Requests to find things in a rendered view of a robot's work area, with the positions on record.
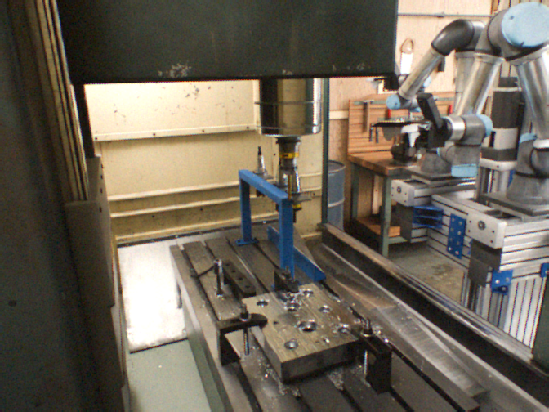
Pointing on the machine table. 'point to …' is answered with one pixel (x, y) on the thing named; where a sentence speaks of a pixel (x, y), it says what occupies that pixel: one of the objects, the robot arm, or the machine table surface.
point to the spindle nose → (287, 107)
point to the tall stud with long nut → (218, 275)
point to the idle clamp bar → (229, 274)
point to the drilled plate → (304, 358)
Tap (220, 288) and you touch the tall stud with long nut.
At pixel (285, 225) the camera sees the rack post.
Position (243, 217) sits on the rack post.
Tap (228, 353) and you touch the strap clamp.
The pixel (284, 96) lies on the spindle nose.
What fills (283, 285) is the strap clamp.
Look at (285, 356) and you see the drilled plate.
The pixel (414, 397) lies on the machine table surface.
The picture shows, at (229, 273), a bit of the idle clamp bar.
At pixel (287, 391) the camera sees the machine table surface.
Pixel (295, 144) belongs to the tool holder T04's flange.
